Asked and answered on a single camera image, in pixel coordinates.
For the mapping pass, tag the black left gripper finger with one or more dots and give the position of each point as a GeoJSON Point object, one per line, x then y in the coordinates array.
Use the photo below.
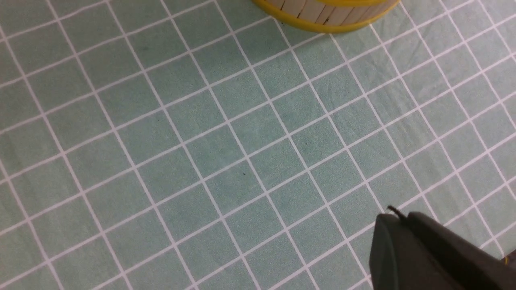
{"type": "Point", "coordinates": [415, 252]}

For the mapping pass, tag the green checkered tablecloth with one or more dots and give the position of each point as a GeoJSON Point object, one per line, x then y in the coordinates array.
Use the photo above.
{"type": "Point", "coordinates": [205, 145]}

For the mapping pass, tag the bamboo steamer tray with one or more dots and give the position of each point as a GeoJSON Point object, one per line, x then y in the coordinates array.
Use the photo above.
{"type": "Point", "coordinates": [327, 16]}

